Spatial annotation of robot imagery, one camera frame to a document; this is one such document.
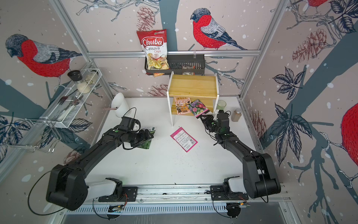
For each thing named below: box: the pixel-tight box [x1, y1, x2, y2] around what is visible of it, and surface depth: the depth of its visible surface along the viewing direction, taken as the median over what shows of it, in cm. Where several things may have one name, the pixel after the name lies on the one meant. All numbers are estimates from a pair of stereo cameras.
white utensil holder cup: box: [110, 92, 130, 118], surface depth 106 cm
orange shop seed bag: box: [173, 96, 192, 115], surface depth 97 cm
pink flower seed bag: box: [170, 126, 199, 153], surface depth 97 cm
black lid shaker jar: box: [67, 70, 91, 94], surface depth 77 cm
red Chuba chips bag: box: [136, 28, 170, 70], surface depth 85 cm
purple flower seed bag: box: [187, 98, 214, 119], surface depth 94 cm
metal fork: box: [57, 88, 79, 105], surface depth 71 cm
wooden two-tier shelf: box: [166, 70, 220, 127], surface depth 85 cm
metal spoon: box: [62, 95, 84, 112], surface depth 73 cm
